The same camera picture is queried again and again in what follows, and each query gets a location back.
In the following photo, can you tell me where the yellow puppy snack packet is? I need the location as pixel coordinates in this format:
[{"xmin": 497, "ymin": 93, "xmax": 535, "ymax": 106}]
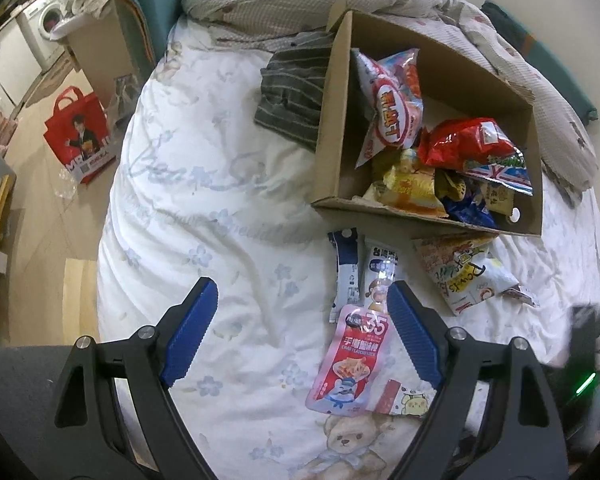
[{"xmin": 373, "ymin": 379, "xmax": 436, "ymax": 418}]

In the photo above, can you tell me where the brown white snack bar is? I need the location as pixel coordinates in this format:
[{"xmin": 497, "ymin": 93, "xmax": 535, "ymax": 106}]
[{"xmin": 503, "ymin": 284, "xmax": 539, "ymax": 308}]

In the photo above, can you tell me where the white chips bag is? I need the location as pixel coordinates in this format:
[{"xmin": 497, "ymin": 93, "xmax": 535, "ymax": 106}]
[{"xmin": 413, "ymin": 234, "xmax": 519, "ymax": 315}]

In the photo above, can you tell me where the pink seafood stick pouch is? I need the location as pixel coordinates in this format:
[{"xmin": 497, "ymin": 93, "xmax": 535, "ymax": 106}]
[{"xmin": 306, "ymin": 304, "xmax": 391, "ymax": 417}]

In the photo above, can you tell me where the white cartoon snack packet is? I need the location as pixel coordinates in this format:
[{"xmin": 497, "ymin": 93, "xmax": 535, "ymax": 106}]
[{"xmin": 361, "ymin": 237, "xmax": 403, "ymax": 313}]

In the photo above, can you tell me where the blue white milk packet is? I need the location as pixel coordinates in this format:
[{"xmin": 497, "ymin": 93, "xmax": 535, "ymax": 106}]
[{"xmin": 328, "ymin": 228, "xmax": 361, "ymax": 323}]

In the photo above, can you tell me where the blue union jack bag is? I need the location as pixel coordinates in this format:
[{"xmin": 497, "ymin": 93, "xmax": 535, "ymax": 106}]
[{"xmin": 462, "ymin": 151, "xmax": 533, "ymax": 196}]

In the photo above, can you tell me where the red cartoon snack bag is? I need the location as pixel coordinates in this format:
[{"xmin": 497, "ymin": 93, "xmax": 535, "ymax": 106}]
[{"xmin": 417, "ymin": 117, "xmax": 517, "ymax": 170}]

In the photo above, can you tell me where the white floral bed sheet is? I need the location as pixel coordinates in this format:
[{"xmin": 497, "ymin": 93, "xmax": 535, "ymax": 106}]
[{"xmin": 97, "ymin": 18, "xmax": 600, "ymax": 479}]

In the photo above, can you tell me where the blue snack bag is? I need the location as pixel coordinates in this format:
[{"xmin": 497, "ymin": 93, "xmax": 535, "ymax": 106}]
[{"xmin": 437, "ymin": 179, "xmax": 496, "ymax": 229}]

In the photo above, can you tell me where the tan peanut snack packet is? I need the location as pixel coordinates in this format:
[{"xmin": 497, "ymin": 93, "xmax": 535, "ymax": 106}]
[{"xmin": 480, "ymin": 183, "xmax": 515, "ymax": 217}]

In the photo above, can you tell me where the yellow orange snack bag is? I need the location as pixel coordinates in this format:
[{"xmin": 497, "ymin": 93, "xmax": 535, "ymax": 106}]
[{"xmin": 363, "ymin": 148, "xmax": 448, "ymax": 218}]

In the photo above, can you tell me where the red shopping bag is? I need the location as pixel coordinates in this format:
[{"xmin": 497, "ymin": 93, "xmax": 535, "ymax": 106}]
[{"xmin": 44, "ymin": 86, "xmax": 116, "ymax": 184}]

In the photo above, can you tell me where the brown cardboard box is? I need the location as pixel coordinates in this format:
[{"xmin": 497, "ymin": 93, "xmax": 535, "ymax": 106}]
[{"xmin": 310, "ymin": 0, "xmax": 543, "ymax": 236}]

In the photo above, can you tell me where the teal pillow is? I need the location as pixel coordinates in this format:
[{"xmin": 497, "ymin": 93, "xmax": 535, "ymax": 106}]
[{"xmin": 480, "ymin": 0, "xmax": 598, "ymax": 126}]

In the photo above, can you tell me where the red white snack bag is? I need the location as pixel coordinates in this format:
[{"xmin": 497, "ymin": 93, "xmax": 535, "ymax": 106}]
[{"xmin": 351, "ymin": 48, "xmax": 424, "ymax": 168}]

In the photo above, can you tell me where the striped grey garment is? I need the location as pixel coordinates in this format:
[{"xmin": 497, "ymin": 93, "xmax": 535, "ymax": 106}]
[{"xmin": 254, "ymin": 32, "xmax": 334, "ymax": 152}]

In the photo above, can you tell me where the white washing machine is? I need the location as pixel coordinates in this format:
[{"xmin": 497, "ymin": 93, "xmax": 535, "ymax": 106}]
[{"xmin": 16, "ymin": 0, "xmax": 64, "ymax": 73}]

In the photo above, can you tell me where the teal headboard cushion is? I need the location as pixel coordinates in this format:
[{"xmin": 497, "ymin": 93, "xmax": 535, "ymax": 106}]
[{"xmin": 99, "ymin": 0, "xmax": 211, "ymax": 76}]

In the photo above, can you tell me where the beige checkered quilt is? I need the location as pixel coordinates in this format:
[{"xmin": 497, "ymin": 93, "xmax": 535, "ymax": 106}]
[{"xmin": 182, "ymin": 0, "xmax": 598, "ymax": 192}]

